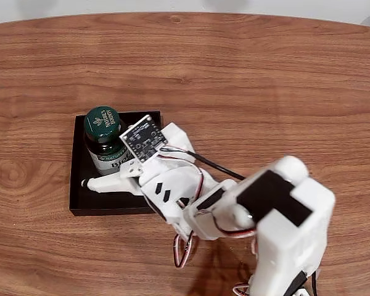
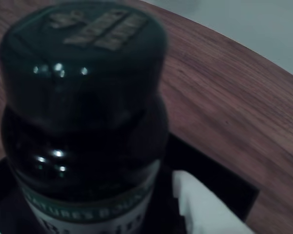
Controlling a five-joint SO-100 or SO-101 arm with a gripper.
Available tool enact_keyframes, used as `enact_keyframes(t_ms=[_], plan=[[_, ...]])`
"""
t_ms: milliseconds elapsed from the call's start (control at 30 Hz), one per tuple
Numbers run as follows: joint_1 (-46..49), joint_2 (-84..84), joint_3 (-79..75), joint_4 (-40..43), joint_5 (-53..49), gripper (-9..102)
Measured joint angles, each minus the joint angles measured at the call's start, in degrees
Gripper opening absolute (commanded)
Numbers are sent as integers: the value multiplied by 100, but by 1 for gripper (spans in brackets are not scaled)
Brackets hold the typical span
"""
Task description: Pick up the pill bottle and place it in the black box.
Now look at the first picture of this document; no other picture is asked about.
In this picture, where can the green-capped biotin pill bottle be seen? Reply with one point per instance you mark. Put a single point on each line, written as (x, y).
(100, 121)

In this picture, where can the shallow black cardboard box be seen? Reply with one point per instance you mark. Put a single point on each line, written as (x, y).
(111, 202)

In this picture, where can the camera board on white mount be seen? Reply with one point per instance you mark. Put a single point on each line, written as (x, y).
(143, 138)

